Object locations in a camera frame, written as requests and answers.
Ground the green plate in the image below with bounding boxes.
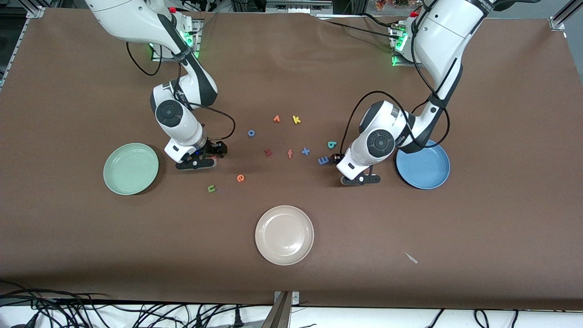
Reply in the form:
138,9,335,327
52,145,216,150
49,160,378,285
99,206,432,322
103,143,160,196

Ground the brown table cover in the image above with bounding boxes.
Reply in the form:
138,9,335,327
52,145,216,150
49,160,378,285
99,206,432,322
0,7,583,310

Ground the blue plate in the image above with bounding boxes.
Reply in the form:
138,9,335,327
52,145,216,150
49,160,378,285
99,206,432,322
395,139,451,190

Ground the beige plate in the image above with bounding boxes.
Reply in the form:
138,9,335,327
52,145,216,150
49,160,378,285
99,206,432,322
255,205,315,266

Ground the grey metal background equipment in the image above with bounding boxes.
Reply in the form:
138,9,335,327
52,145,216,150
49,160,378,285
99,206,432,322
266,0,333,14

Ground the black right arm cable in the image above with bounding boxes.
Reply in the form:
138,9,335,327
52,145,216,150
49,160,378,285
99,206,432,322
126,40,236,141

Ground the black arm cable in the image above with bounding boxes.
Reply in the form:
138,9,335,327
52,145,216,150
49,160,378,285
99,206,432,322
126,40,236,141
345,18,451,152

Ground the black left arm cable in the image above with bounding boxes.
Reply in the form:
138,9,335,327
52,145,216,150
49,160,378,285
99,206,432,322
345,18,451,152

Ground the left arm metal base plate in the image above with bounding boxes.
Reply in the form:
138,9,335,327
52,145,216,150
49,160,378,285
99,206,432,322
389,25,416,67

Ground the black base power cable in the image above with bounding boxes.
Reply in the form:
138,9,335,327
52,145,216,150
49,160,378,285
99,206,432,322
314,13,401,39

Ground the grey metal bracket bar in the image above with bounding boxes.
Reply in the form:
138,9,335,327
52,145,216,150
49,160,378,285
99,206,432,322
262,291,301,328

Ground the black cable tangle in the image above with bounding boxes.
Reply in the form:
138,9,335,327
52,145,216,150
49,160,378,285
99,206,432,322
0,280,274,328

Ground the aluminium frame profile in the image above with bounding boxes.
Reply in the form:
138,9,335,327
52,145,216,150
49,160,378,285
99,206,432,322
549,0,583,31
0,0,46,89

